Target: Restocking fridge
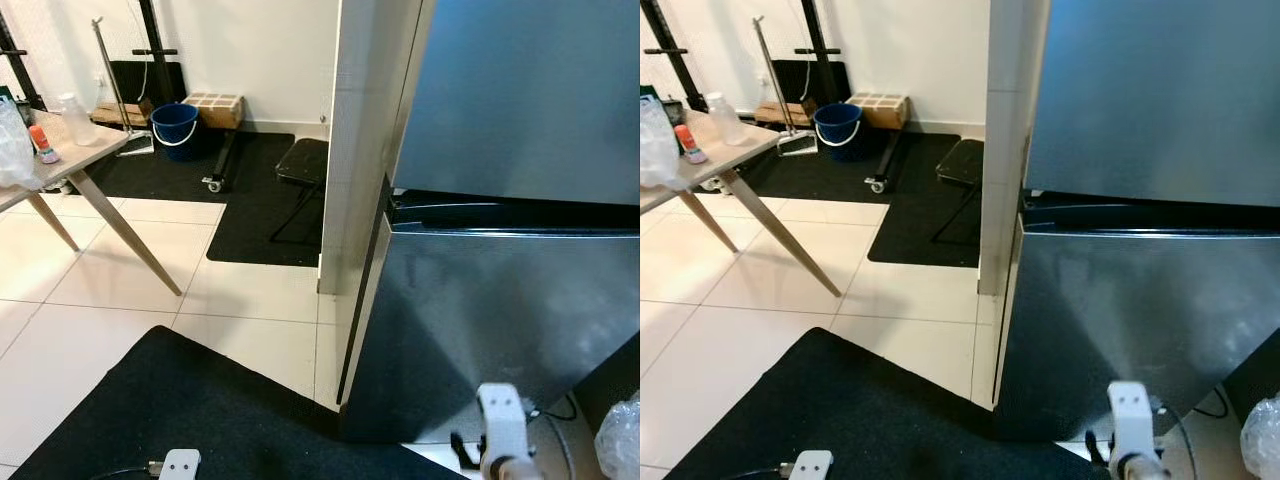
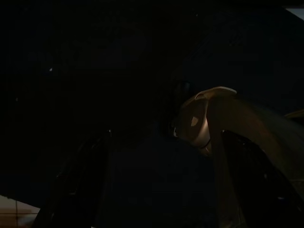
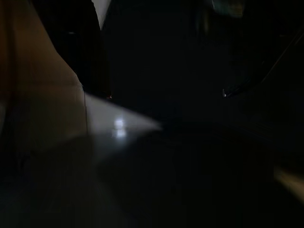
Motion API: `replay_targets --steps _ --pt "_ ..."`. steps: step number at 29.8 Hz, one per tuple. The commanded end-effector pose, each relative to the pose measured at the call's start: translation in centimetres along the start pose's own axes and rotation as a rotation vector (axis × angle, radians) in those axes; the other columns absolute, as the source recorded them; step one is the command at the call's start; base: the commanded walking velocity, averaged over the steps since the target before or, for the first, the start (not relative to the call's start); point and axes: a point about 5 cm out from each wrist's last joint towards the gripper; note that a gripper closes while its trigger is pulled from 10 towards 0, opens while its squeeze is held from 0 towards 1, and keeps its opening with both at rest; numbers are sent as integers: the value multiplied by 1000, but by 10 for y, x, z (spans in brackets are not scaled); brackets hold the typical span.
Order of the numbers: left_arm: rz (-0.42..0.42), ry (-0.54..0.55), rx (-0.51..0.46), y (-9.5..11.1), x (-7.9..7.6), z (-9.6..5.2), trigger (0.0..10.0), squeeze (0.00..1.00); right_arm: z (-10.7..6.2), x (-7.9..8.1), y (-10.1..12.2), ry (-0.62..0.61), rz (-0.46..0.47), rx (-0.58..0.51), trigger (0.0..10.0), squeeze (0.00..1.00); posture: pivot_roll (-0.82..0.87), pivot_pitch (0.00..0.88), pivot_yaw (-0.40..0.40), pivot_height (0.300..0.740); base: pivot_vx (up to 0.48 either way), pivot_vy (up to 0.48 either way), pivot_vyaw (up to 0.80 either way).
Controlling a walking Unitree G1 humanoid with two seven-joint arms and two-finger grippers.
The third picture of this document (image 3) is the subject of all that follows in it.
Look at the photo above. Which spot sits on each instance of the large black floor mat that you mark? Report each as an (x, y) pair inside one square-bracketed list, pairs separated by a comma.
[(190, 166)]

